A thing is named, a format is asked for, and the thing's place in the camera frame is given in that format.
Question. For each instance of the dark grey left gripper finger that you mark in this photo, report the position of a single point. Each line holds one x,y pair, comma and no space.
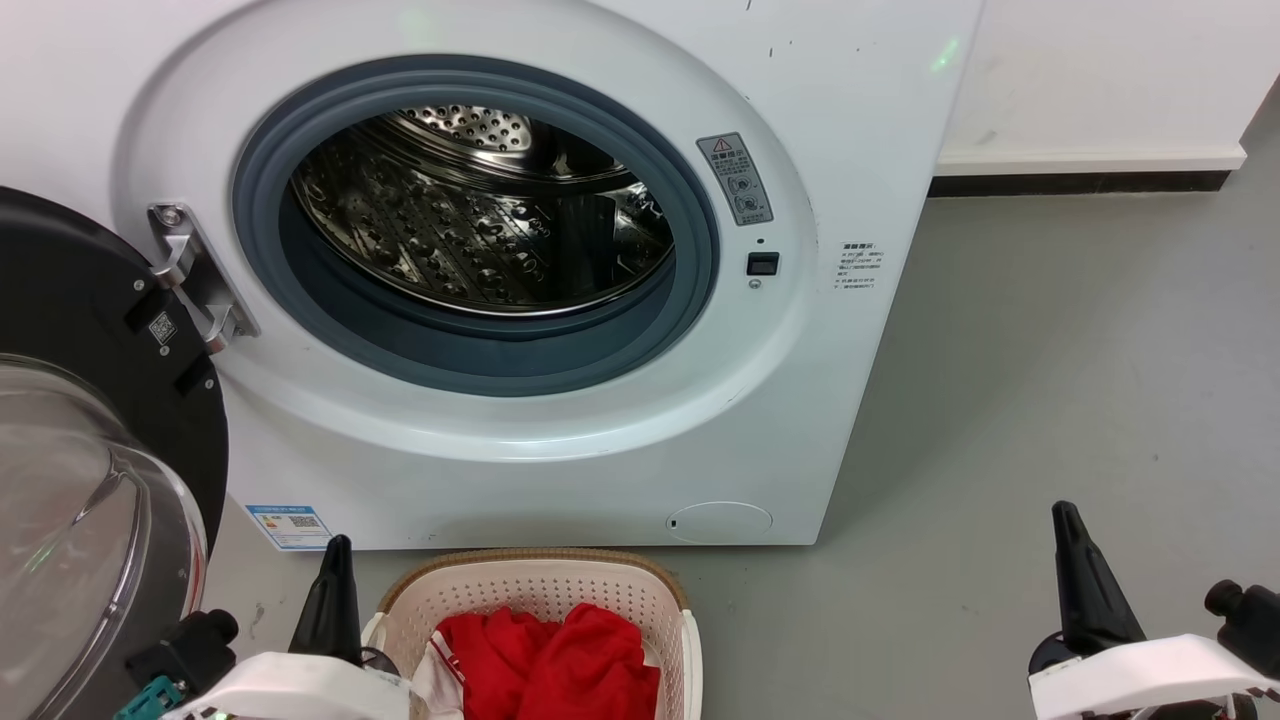
332,610

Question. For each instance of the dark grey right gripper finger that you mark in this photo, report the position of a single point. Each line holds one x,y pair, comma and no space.
1090,600

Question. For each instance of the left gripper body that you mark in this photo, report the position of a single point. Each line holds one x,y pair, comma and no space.
374,660

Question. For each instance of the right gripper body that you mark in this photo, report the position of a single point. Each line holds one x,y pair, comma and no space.
1050,652

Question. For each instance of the plain red garment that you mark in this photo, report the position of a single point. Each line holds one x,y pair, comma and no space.
590,670

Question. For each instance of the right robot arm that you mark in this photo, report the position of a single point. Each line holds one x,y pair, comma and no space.
1250,620

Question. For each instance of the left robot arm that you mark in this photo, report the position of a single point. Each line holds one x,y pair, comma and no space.
185,645

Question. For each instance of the cream perforated laundry basket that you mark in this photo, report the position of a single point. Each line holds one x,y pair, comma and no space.
540,585

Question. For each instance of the stainless steel washing machine drum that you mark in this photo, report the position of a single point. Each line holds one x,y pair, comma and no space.
450,230

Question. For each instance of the black washer door with glass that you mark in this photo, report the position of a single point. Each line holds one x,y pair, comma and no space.
70,290

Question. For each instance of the blue energy label sticker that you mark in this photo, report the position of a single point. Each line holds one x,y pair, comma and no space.
288,526

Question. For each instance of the grey rubber door gasket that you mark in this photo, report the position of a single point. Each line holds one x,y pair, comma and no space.
480,365

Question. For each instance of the small QR code sticker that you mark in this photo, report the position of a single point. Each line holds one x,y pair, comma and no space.
162,328

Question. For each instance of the round white filter cover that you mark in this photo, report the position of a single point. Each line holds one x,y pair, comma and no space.
720,522

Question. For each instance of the silver metal door hinge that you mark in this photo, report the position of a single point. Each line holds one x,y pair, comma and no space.
195,280

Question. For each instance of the white front-load washing machine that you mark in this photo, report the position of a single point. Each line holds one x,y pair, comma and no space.
780,410

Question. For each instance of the white text instruction sticker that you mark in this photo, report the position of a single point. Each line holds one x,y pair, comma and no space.
859,266

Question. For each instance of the black baseboard strip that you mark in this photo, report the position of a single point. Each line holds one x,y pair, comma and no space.
1080,184

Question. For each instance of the black door latch socket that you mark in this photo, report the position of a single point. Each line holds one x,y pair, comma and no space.
763,264

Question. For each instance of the grey warning label sticker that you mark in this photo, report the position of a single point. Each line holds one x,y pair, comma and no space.
735,179

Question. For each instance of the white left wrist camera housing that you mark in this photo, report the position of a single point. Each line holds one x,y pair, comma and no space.
300,690

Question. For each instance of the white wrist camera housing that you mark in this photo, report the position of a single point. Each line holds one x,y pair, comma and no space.
1150,675
300,690

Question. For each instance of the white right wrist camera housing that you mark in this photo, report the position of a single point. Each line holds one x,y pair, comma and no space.
1150,675

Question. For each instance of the white wall ledge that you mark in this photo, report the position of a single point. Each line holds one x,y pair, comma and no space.
1090,160

